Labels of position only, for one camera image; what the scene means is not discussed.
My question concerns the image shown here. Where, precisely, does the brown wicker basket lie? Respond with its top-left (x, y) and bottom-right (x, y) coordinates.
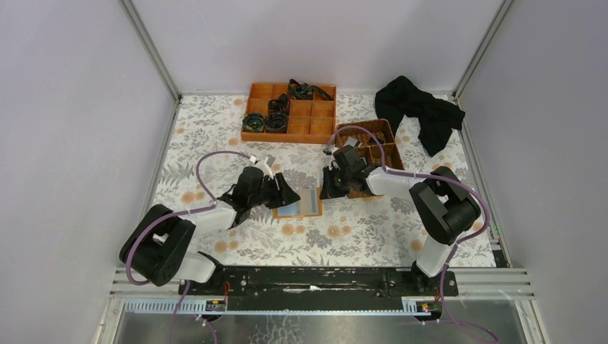
top-left (332, 120), bottom-right (410, 199)

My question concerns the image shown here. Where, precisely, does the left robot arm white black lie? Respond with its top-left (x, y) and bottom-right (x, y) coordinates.
top-left (119, 166), bottom-right (300, 287)

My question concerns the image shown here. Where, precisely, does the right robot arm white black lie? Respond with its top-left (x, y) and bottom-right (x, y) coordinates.
top-left (320, 145), bottom-right (488, 278)

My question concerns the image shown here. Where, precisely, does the silver card in basket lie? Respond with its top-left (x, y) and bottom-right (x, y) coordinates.
top-left (344, 137), bottom-right (364, 148)

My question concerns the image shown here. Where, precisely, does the orange wooden divided tray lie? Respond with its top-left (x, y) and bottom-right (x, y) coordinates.
top-left (239, 80), bottom-right (337, 144)

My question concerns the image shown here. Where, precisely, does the rolled dark belt left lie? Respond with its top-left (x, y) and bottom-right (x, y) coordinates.
top-left (242, 113), bottom-right (265, 133)

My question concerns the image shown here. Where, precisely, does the rolled black belt middle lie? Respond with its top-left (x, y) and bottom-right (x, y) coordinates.
top-left (265, 112), bottom-right (289, 133)

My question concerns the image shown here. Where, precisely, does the rolled black belt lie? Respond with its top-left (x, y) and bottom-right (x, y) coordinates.
top-left (265, 112), bottom-right (289, 133)
top-left (267, 93), bottom-right (290, 115)

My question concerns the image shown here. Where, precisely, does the rolled black belt upper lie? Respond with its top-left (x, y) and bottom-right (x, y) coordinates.
top-left (267, 93), bottom-right (290, 115)

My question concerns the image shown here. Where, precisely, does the loose dark belt top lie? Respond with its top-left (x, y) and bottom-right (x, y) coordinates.
top-left (288, 79), bottom-right (333, 101)

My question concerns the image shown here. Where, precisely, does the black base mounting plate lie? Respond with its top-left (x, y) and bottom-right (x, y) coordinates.
top-left (187, 266), bottom-right (459, 312)

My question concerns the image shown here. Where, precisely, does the black crumpled cloth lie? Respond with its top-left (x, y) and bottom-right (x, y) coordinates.
top-left (374, 75), bottom-right (465, 157)

